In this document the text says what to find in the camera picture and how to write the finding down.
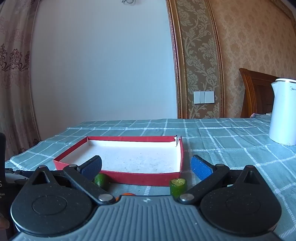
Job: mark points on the whole green lime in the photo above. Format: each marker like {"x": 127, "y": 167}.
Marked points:
{"x": 101, "y": 180}

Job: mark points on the white electric kettle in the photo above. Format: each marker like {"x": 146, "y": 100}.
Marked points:
{"x": 283, "y": 113}

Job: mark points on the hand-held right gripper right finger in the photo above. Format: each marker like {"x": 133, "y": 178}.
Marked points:
{"x": 200, "y": 168}

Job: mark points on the beige patterned curtain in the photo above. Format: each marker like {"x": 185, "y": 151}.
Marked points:
{"x": 13, "y": 76}

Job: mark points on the gold ornate wall moulding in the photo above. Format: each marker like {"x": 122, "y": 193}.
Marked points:
{"x": 196, "y": 58}

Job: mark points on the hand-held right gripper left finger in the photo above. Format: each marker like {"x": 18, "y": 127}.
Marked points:
{"x": 93, "y": 165}

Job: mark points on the small orange fruit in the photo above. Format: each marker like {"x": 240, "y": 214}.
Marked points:
{"x": 126, "y": 194}

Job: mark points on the red shallow cardboard box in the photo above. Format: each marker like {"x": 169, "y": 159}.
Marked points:
{"x": 138, "y": 160}

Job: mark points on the white wall light switch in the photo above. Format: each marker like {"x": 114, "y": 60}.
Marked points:
{"x": 204, "y": 97}

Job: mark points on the green cut cucumber piece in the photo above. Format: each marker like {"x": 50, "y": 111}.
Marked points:
{"x": 178, "y": 187}

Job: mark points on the person's left hand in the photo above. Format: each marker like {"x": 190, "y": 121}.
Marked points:
{"x": 3, "y": 223}

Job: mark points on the ceiling lamp fixture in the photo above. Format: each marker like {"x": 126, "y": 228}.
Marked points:
{"x": 128, "y": 1}

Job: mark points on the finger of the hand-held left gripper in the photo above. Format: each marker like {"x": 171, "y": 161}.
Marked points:
{"x": 17, "y": 172}

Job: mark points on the green checkered tablecloth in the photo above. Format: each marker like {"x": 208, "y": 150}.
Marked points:
{"x": 231, "y": 143}

